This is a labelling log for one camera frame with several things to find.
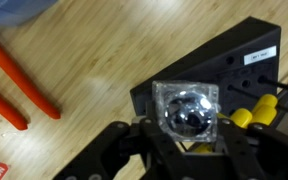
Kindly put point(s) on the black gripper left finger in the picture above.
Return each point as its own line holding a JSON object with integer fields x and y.
{"x": 160, "y": 150}

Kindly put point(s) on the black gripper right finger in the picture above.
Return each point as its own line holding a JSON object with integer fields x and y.
{"x": 250, "y": 153}

